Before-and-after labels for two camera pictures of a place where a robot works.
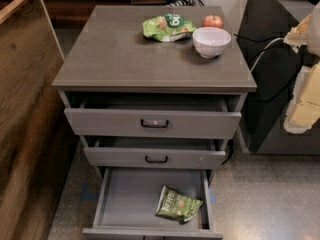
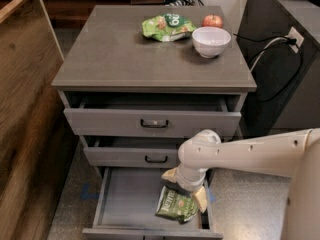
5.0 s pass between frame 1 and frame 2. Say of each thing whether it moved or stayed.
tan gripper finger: moved
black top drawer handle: stayed
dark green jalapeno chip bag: stayed
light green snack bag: stayed
